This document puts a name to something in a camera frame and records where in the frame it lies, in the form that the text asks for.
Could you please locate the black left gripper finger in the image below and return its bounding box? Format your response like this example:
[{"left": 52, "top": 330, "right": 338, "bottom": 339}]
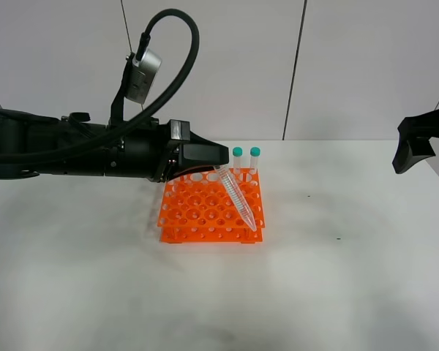
[
  {"left": 166, "top": 165, "right": 214, "bottom": 181},
  {"left": 179, "top": 133, "right": 229, "bottom": 168}
]

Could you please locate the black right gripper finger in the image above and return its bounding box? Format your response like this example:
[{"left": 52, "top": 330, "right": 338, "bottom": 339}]
[{"left": 392, "top": 129, "right": 435, "bottom": 174}]

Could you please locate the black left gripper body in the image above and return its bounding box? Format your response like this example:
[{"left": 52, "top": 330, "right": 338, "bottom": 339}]
[{"left": 105, "top": 118, "right": 190, "bottom": 182}]

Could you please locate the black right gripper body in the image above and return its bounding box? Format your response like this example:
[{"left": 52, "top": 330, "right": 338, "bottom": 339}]
[{"left": 397, "top": 109, "right": 439, "bottom": 140}]

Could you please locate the test tube green cap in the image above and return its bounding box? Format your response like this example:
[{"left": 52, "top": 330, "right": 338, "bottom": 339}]
[{"left": 214, "top": 165, "right": 257, "bottom": 232}]

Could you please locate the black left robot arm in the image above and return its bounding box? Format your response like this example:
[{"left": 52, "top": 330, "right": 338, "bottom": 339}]
[{"left": 0, "top": 109, "right": 229, "bottom": 182}]

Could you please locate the orange test tube rack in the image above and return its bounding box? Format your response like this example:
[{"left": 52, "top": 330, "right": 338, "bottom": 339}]
[{"left": 157, "top": 168, "right": 266, "bottom": 244}]

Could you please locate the row tube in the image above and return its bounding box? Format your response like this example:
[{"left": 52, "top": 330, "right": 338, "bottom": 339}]
[
  {"left": 232, "top": 146, "right": 243, "bottom": 175},
  {"left": 249, "top": 146, "right": 260, "bottom": 175}
]

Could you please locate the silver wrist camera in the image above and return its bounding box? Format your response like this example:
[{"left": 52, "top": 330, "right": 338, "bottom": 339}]
[{"left": 124, "top": 49, "right": 162, "bottom": 105}]

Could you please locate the black corrugated cable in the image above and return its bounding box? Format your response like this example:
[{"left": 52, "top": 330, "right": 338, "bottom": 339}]
[{"left": 0, "top": 10, "right": 201, "bottom": 165}]

